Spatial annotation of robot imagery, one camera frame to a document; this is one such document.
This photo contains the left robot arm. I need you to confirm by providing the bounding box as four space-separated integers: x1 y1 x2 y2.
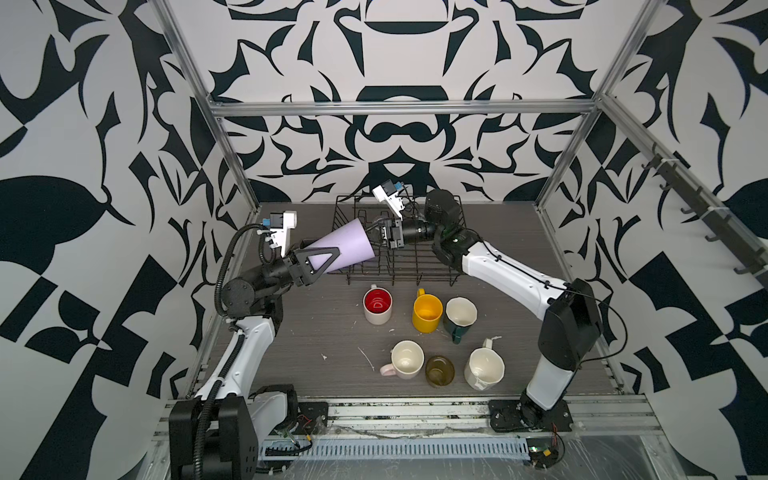
168 246 342 479

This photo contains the yellow mug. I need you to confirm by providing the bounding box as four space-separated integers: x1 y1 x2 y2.
412 288 444 334

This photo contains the cream mug pink handle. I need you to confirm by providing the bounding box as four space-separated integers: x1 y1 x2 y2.
379 340 426 380

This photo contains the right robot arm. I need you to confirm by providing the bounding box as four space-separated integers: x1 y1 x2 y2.
372 181 603 419

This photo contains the grey wall hook rail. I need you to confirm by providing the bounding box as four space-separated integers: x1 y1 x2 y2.
641 143 767 289

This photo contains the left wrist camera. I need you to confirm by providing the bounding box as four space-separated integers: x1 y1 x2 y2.
257 210 298 256

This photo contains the green circuit board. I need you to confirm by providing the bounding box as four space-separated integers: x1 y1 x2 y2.
526 437 565 470

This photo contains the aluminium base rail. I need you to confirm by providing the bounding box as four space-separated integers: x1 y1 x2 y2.
149 392 661 442

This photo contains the white slotted cable duct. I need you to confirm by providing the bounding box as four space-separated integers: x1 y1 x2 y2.
259 438 530 461

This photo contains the aluminium frame crossbar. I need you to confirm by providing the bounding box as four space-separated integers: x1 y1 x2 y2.
209 99 595 118

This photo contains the dark green mug white inside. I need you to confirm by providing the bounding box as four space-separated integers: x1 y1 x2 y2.
443 297 478 345

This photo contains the black wire dish rack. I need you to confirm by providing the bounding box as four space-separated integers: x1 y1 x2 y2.
332 190 466 284

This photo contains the olive green glass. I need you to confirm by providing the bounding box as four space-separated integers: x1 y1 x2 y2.
425 355 455 388

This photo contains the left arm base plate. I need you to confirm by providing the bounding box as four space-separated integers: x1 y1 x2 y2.
288 401 329 436

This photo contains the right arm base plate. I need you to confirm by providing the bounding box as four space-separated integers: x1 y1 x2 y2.
488 398 572 433

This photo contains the white mug red inside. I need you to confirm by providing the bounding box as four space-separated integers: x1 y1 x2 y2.
362 284 393 326

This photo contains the lavender plastic cup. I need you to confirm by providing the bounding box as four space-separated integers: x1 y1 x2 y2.
308 219 375 273

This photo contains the cream white mug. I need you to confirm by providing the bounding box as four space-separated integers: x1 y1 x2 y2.
464 338 506 391

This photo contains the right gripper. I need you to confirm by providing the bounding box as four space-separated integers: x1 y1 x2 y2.
358 220 448 256

